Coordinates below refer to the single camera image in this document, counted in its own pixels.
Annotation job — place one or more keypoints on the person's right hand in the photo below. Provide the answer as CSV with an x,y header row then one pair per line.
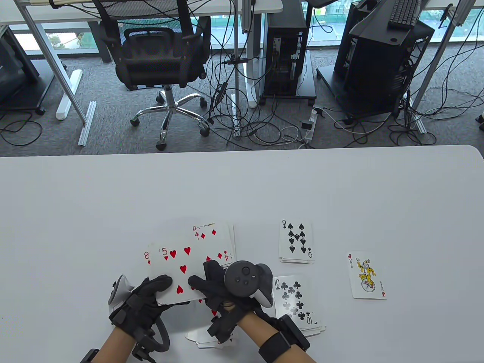
x,y
217,295

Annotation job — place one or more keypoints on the person's left hand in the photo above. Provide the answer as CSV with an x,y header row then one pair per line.
x,y
138,312

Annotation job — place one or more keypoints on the stack of playing cards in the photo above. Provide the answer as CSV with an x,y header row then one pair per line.
x,y
151,270

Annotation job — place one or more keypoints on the few-pip hearts playing card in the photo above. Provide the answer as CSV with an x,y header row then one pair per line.
x,y
189,261

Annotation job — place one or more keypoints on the pile of hearts cards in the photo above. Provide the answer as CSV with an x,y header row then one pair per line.
x,y
196,336

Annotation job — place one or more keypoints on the pile of diamonds cards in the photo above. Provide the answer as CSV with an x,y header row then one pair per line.
x,y
219,242

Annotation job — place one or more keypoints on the pile of clubs cards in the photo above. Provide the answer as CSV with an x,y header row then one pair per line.
x,y
302,298

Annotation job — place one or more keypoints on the many-pip spades playing card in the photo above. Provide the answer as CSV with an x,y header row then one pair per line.
x,y
295,242

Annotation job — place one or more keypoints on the jester figure playing card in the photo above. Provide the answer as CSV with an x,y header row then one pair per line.
x,y
378,264

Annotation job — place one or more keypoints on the person's right forearm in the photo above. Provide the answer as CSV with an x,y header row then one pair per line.
x,y
253,327

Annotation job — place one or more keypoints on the person's left forearm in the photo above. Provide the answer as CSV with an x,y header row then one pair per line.
x,y
113,347

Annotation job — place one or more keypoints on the grey and white handheld controller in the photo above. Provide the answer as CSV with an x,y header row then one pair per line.
x,y
116,289
244,280

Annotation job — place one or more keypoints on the white power strip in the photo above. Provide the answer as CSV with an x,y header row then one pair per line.
x,y
311,130

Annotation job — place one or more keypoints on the black rolling computer stand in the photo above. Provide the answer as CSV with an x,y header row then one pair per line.
x,y
308,85

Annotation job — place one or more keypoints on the black mesh office chair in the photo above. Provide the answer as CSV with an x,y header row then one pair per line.
x,y
151,64

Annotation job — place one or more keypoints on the black flat floor stand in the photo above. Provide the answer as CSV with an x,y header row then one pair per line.
x,y
328,81

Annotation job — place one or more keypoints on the black rolling cabinet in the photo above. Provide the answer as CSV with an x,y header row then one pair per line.
x,y
15,75

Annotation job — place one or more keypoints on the large black computer tower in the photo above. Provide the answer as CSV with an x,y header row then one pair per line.
x,y
378,75

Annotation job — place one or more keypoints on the black computer case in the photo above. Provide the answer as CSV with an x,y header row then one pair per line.
x,y
342,45

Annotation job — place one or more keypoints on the black tilted board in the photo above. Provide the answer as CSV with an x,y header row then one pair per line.
x,y
372,32

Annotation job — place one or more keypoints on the black keyboard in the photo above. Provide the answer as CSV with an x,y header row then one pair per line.
x,y
404,13

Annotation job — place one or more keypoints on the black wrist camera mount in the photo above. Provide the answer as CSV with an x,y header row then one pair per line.
x,y
295,332
143,348

